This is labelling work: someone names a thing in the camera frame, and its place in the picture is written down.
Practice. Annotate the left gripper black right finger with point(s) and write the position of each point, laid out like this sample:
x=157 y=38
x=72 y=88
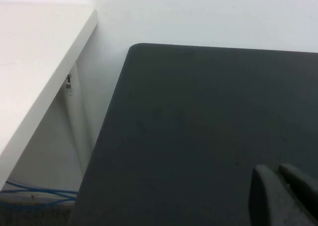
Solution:
x=303 y=186

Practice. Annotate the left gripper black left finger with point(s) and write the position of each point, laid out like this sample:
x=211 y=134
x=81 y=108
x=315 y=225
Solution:
x=265 y=201

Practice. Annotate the white side table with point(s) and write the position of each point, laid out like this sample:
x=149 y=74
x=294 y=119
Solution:
x=37 y=62

